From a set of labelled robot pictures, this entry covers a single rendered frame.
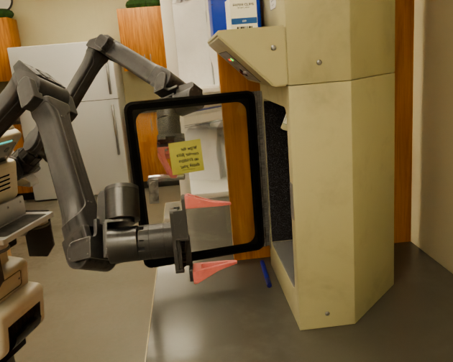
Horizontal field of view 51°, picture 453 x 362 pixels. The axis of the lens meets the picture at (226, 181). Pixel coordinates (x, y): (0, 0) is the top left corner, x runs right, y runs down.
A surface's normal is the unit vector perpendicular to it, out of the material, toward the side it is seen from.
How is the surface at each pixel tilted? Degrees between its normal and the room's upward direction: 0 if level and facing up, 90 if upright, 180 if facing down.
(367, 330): 0
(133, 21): 90
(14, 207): 90
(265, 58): 90
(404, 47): 90
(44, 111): 69
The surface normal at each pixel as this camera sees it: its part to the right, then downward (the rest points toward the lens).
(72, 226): -0.50, -0.25
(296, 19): 0.09, 0.23
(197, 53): -0.44, 0.27
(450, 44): -0.99, 0.10
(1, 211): 0.97, -0.03
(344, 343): -0.08, -0.97
